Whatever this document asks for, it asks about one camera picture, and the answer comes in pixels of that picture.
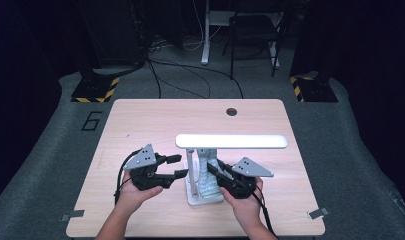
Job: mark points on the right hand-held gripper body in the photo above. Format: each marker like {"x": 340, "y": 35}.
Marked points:
{"x": 248, "y": 168}

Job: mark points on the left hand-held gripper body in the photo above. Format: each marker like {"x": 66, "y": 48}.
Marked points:
{"x": 143, "y": 160}

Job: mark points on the white desk lamp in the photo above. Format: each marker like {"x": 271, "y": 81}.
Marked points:
{"x": 230, "y": 141}

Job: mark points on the person's left hand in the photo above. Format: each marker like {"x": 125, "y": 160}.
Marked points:
{"x": 133, "y": 198}

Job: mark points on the person's right hand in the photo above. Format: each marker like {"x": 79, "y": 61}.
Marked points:
{"x": 245, "y": 208}

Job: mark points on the grey tape strip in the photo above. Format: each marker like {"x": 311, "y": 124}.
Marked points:
{"x": 73, "y": 214}
{"x": 318, "y": 213}

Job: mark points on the black yellow striped stand base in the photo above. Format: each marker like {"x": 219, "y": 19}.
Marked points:
{"x": 95, "y": 89}
{"x": 316, "y": 90}

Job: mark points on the black cabinet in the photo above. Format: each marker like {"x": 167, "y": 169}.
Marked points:
{"x": 113, "y": 33}

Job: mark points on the black chair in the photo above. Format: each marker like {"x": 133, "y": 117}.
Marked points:
{"x": 253, "y": 28}

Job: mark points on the white desk frame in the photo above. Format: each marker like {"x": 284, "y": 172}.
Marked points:
{"x": 206, "y": 40}

